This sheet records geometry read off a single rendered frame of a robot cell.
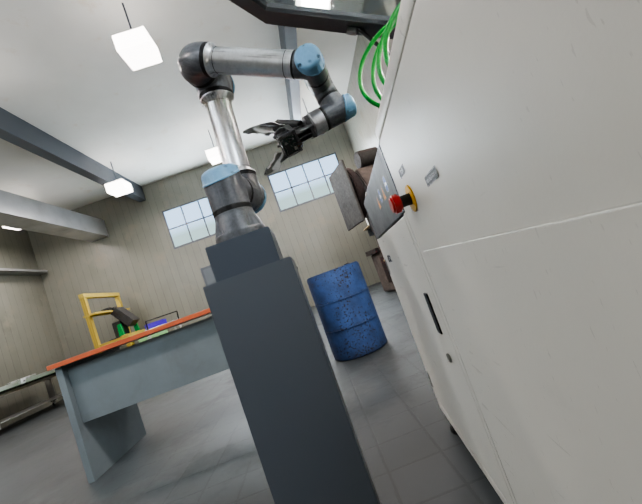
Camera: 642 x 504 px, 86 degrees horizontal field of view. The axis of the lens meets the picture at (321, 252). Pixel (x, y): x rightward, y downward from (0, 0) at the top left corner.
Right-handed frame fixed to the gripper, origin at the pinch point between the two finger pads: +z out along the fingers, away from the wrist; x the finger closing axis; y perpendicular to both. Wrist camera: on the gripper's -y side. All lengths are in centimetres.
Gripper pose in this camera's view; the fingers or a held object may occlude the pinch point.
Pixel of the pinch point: (252, 154)
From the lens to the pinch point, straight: 114.7
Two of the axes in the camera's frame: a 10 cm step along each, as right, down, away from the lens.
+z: -8.6, 5.0, -0.9
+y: 3.8, 5.2, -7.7
